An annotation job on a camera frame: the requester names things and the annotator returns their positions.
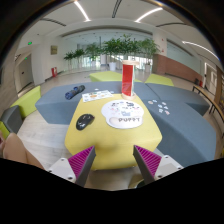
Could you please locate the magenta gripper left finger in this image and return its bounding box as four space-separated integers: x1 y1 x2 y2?
68 146 96 187

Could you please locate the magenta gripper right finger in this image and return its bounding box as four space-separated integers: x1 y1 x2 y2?
133 145 161 184

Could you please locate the black computer mouse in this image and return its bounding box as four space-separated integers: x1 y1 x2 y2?
76 114 95 131

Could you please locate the white puppy mouse pad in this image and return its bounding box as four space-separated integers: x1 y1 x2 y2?
101 100 144 129

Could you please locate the yellow hexagonal ottoman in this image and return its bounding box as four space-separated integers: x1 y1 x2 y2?
65 94 162 170

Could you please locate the grey modular sofa right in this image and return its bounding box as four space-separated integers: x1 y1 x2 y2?
135 82 216 167

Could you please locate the grey modular sofa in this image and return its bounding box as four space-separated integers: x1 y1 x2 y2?
34 80 151 126
135 82 216 167

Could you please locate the grey modular sofa left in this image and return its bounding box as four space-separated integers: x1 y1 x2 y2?
34 80 151 126

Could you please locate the printed paper sheet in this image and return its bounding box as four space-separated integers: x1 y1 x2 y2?
82 90 113 102

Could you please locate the person's bare knee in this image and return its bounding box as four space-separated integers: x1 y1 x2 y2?
0 131 43 169

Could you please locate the folded dark blue umbrella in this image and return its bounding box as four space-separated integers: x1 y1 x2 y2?
65 85 85 100

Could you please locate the lime green seat left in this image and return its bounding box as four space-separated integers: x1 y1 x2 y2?
12 86 41 118

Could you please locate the dark grey seat left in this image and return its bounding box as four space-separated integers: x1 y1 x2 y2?
0 105 22 133

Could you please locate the wooden bench right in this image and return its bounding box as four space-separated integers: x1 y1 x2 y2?
192 85 224 123

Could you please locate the lime green bench far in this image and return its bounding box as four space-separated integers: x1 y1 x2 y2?
89 71 173 86

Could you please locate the red fire extinguisher box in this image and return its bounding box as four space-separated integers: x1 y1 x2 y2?
51 67 58 77

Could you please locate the red cylinder with wooden ends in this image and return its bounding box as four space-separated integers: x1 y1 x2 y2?
121 60 138 100

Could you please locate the potted plant far left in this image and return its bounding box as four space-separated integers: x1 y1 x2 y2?
64 49 85 70

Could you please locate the potted plant right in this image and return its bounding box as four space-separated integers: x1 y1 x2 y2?
140 38 159 72

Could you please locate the potted plant in white pot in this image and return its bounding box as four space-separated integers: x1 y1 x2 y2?
102 38 122 71

